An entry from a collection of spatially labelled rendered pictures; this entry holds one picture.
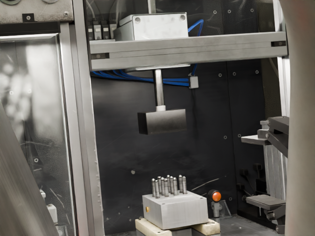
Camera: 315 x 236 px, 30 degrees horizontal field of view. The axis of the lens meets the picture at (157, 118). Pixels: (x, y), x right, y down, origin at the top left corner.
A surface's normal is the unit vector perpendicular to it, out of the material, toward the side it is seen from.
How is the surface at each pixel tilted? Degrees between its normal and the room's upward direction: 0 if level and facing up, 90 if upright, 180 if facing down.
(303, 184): 104
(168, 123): 90
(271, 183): 90
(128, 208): 90
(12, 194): 86
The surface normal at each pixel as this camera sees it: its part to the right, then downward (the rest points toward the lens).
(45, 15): 0.31, 0.02
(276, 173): -0.94, 0.10
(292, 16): -0.79, 0.61
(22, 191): 0.95, -0.19
